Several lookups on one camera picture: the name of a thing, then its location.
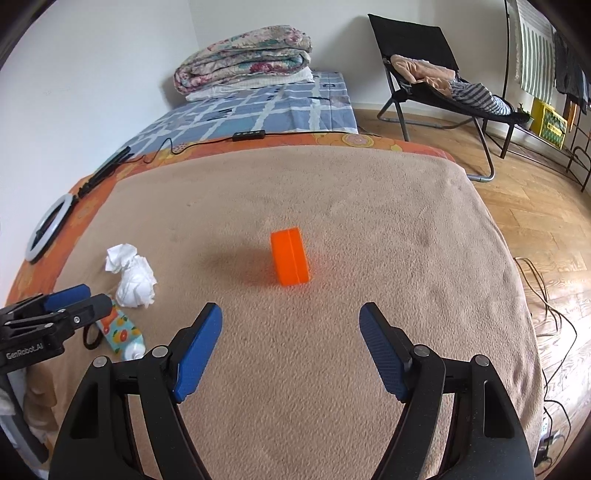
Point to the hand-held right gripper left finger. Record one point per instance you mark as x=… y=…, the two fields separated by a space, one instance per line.
x=198 y=350

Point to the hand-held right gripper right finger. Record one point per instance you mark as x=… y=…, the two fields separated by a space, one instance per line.
x=383 y=350

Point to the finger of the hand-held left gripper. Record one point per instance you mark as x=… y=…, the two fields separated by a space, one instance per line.
x=92 y=309
x=67 y=296

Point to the fruit printed teal packet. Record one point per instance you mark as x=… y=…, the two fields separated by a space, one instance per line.
x=121 y=334

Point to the white tissue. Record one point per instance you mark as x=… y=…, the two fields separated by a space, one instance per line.
x=134 y=281

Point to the orange plastic box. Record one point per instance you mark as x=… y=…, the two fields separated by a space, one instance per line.
x=291 y=258

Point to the black elastic loop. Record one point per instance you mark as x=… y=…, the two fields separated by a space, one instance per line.
x=86 y=339

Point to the orange floral bedsheet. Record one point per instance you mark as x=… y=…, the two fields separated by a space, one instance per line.
x=81 y=230

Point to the black folded tripod stand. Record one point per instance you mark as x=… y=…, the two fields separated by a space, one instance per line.
x=104 y=170

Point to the beige towel blanket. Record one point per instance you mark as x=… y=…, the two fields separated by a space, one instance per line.
x=346 y=207

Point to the blue checked bedsheet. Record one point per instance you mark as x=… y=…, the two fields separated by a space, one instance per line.
x=277 y=110

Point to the grey striped cloth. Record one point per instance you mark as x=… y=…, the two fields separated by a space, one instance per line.
x=480 y=99

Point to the small potted plant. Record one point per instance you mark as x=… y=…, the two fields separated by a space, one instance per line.
x=521 y=115

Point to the yellow plastic crate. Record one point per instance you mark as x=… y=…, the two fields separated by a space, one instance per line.
x=547 y=122

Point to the beige cloth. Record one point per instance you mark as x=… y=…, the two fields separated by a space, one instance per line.
x=425 y=71

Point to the folded floral quilt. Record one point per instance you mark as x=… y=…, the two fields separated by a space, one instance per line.
x=244 y=60

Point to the black folding chair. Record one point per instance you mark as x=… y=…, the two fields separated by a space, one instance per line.
x=411 y=41

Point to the black metal clothes rack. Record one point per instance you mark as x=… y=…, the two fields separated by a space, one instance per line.
x=507 y=55

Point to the green striped hanging towel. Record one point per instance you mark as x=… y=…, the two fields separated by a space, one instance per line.
x=535 y=55

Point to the dark hanging jacket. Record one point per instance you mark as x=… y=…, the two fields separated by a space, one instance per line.
x=570 y=74

